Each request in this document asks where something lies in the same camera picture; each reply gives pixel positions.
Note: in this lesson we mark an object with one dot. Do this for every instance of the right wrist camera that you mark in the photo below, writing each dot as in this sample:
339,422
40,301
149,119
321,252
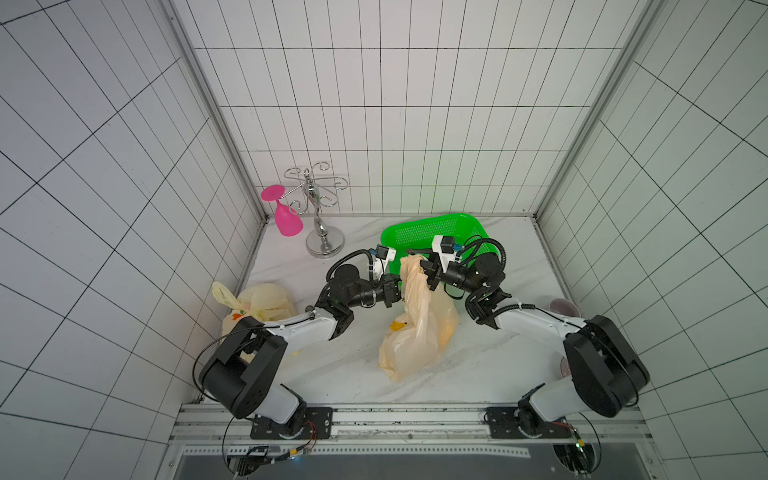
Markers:
447,250

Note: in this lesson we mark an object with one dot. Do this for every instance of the aluminium mounting rail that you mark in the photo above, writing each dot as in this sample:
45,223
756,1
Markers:
399,429

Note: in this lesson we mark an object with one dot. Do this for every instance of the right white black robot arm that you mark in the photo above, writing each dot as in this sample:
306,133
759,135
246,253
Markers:
606,374

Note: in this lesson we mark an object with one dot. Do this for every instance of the yellow printed plastic bag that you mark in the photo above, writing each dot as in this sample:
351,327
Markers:
266,302

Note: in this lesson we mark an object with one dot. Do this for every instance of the silver metal glass rack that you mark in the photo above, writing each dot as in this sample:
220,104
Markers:
321,189

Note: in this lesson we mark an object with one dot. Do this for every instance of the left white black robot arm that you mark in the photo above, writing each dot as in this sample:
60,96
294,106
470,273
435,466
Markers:
241,372

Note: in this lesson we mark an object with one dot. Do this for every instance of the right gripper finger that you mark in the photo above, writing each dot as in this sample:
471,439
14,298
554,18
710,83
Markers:
425,252
433,272

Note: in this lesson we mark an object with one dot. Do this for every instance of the plain beige plastic bag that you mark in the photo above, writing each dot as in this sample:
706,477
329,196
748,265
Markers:
418,338

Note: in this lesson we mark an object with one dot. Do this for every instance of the green plastic basket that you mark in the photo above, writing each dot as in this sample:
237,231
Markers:
419,234

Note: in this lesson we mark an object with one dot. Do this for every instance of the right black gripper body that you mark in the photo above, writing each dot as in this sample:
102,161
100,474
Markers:
433,274

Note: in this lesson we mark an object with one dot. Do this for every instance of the pink plastic wine glass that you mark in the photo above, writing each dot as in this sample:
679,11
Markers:
288,222

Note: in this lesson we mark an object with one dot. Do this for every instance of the purple mug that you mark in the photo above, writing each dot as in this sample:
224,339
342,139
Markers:
564,307

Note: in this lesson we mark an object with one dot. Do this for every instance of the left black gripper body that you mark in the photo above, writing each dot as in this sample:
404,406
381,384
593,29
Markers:
375,292

